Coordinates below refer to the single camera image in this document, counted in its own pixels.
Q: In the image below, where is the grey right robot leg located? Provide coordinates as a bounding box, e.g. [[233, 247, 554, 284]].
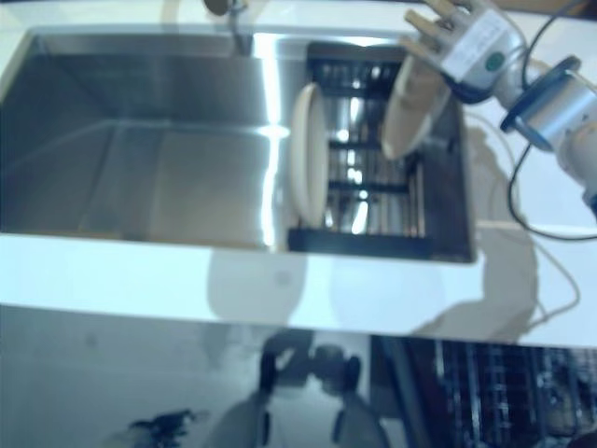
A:
[[333, 354, 388, 448]]

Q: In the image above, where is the black dish drying rack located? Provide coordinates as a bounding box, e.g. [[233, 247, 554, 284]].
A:
[[286, 41, 435, 258]]

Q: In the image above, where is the chrome pull-down faucet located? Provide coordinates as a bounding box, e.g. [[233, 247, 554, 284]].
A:
[[202, 0, 256, 52]]

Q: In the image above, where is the large dishwasher plate rack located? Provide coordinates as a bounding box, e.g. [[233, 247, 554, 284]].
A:
[[433, 343, 597, 448]]

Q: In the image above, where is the stainless steel kitchen sink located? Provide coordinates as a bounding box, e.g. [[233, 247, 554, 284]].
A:
[[0, 25, 481, 265]]

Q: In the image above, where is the beige deep ceramic plate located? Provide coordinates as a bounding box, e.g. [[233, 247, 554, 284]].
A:
[[381, 55, 451, 160]]

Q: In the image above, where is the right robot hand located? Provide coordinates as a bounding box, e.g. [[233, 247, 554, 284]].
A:
[[403, 0, 528, 103]]

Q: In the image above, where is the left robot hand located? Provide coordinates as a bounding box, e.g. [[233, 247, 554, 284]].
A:
[[130, 408, 211, 433]]

